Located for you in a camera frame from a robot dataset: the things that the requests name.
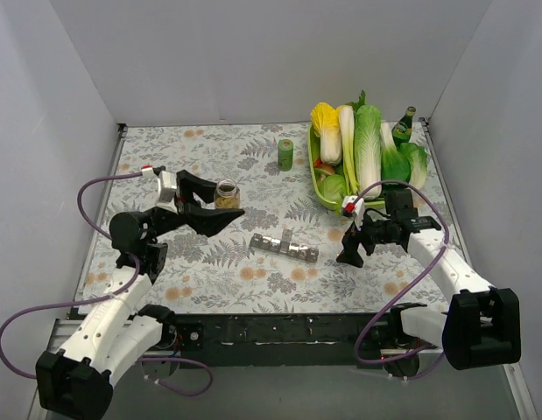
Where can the bok choy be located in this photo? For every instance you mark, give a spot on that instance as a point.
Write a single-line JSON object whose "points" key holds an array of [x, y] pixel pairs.
{"points": [[394, 165]]}

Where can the green plastic basin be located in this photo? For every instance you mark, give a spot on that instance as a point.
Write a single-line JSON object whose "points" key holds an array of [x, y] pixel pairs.
{"points": [[374, 197]]}

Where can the white green leek stalk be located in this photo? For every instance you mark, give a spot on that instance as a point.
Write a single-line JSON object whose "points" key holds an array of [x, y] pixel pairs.
{"points": [[347, 128]]}

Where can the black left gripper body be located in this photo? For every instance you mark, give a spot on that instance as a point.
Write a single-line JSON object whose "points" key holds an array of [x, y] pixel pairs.
{"points": [[180, 206]]}

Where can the large green napa cabbage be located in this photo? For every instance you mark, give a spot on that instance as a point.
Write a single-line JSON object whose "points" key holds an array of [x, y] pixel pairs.
{"points": [[367, 146]]}

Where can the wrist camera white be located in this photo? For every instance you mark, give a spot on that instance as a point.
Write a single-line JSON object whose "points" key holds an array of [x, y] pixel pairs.
{"points": [[353, 207], [167, 191]]}

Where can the yellow napa cabbage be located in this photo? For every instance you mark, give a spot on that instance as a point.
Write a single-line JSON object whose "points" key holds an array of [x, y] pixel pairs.
{"points": [[326, 127]]}

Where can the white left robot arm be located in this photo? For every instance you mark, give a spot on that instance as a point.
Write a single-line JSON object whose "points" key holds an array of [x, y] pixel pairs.
{"points": [[78, 380]]}

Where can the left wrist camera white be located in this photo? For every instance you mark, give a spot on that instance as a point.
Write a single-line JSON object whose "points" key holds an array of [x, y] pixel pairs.
{"points": [[167, 191]]}

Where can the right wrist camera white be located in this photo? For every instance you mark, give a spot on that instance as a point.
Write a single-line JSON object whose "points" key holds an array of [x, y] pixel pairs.
{"points": [[353, 207]]}

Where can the clear pill bottle gold capsules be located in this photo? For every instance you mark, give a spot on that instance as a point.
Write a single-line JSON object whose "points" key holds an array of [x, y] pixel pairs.
{"points": [[227, 195]]}

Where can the green cylindrical container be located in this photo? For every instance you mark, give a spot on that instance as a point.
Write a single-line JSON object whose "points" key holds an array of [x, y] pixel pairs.
{"points": [[285, 154]]}

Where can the green Perrier glass bottle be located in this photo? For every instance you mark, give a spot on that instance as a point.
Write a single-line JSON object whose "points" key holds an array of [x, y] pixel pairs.
{"points": [[402, 130]]}

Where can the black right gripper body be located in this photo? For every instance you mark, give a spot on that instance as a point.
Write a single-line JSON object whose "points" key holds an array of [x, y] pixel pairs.
{"points": [[364, 233]]}

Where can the small round green cabbage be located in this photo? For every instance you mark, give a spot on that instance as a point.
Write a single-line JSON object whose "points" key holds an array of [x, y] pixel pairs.
{"points": [[333, 188]]}

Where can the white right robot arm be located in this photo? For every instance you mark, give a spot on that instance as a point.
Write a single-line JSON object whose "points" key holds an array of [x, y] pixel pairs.
{"points": [[481, 326]]}

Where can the brown mushroom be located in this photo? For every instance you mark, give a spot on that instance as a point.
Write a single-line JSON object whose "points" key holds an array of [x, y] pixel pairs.
{"points": [[322, 171]]}

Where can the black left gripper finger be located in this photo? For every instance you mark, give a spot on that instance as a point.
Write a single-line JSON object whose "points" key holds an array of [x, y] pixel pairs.
{"points": [[190, 186], [209, 222]]}

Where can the floral tablecloth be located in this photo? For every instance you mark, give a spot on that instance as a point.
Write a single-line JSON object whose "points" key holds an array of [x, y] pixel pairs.
{"points": [[223, 274]]}

